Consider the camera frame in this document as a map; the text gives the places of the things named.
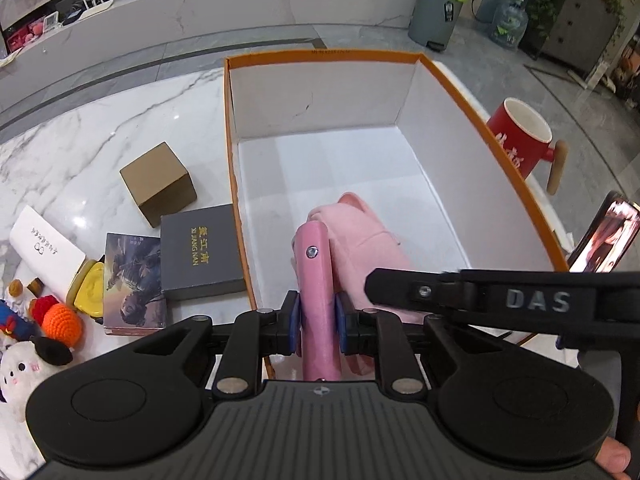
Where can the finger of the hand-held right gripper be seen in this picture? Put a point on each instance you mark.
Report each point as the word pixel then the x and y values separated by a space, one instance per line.
pixel 400 286

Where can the small brown figurine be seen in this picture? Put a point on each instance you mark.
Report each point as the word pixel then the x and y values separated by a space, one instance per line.
pixel 17 290

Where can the blue doll figure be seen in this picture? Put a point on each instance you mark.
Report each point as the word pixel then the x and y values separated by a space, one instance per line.
pixel 12 322

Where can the red crochet ball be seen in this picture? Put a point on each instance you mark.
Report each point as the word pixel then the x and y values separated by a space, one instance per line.
pixel 42 308

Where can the white plush toy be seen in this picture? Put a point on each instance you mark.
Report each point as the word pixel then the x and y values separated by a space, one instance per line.
pixel 25 375

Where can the grey trash bin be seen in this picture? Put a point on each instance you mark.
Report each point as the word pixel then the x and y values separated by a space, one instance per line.
pixel 435 15

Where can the smartphone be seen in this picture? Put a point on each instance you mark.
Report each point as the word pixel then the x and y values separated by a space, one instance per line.
pixel 602 237

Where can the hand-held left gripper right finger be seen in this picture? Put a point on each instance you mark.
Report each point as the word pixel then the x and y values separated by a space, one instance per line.
pixel 344 325

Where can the brown cardboard cube box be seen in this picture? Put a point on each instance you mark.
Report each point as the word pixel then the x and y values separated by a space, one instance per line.
pixel 160 185

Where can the orange crochet ball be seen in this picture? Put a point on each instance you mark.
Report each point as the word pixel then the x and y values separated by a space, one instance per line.
pixel 61 325

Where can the person's right hand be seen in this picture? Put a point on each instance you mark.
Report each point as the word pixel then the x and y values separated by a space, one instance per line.
pixel 614 460

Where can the dark grey gift box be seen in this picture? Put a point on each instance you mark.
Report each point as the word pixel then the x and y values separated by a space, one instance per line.
pixel 202 255

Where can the pink plush toy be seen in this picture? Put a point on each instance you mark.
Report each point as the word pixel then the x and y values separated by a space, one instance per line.
pixel 27 35

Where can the painted-cover picture book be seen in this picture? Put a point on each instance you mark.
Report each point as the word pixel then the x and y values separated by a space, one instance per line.
pixel 132 285

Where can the grey drawer cabinet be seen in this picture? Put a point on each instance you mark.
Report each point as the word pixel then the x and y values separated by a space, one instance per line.
pixel 582 25

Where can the white marble bench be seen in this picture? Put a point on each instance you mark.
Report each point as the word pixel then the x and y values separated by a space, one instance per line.
pixel 225 15

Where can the pink glossy bar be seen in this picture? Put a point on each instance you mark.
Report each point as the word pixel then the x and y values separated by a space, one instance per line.
pixel 315 285

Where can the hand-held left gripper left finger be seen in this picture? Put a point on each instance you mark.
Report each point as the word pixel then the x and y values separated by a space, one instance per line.
pixel 293 324

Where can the orange-rimmed white cardboard box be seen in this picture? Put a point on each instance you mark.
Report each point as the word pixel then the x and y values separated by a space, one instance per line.
pixel 325 170

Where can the clear water jug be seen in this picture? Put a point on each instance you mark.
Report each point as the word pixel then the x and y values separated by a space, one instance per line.
pixel 509 25

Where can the white paper card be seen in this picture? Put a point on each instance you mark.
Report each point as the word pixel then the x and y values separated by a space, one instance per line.
pixel 42 247

